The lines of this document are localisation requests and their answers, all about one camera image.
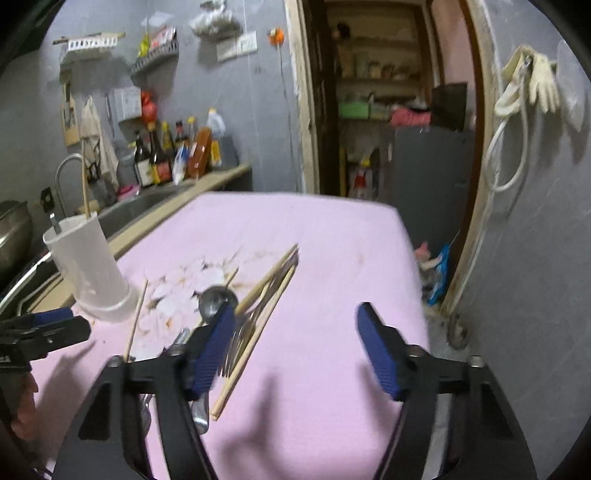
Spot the wooden door frame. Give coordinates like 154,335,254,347
284,0,504,315

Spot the grey wall shelf rack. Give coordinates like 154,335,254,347
129,39,180,77

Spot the beige countertop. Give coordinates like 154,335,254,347
28,164,252,315

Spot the back room shelf unit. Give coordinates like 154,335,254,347
325,2,432,102

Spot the white hose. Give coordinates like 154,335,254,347
482,60,532,192

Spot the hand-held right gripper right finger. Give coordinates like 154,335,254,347
355,302,539,480

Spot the grey cabinet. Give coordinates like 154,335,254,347
379,124,476,250

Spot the white rubber glove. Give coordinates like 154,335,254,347
529,53,561,114
494,44,532,116

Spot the orange snack packet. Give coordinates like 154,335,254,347
187,128,213,180

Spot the white wall holder box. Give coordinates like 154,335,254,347
113,87,143,121

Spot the pink table cloth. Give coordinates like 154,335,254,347
28,191,432,480

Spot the blue packet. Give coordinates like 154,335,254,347
425,244,452,306

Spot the dark bottle yellow label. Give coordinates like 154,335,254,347
150,127,174,185

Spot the dark wine bottle white label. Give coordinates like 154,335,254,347
133,131,153,188

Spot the white utensil basket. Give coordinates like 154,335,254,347
43,211,139,324

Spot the clear plastic oil jug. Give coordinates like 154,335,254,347
205,108,227,168

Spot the red and yellow bag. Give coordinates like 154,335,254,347
347,157,379,200

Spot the red plastic bag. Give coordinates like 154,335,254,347
140,90,160,125

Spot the steel pot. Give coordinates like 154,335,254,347
0,199,34,278

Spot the white slotted wall rack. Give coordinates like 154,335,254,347
53,32,125,52

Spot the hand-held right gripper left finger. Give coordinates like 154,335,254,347
53,304,237,480

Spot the hanging clear plastic bag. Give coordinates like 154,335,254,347
189,0,243,38

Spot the steel faucet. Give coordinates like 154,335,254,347
54,153,86,217

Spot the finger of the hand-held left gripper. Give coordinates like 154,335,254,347
0,307,75,334
0,316,92,355

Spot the hanging beige towel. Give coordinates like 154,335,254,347
78,96,120,190

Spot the green plastic basket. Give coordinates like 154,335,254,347
338,95,372,121

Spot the round floor drain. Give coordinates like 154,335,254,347
445,313,472,349

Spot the white and blue bag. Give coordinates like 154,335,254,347
172,143,191,183

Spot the white wall socket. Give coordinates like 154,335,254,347
216,31,258,62

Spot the person's left hand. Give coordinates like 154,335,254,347
11,375,40,440

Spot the metal fork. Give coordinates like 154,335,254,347
222,258,298,379
235,256,298,333

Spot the steel sink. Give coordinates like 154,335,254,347
99,185,195,236

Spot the black box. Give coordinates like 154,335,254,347
431,82,468,132

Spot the wooden cutting board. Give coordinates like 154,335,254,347
60,80,80,147

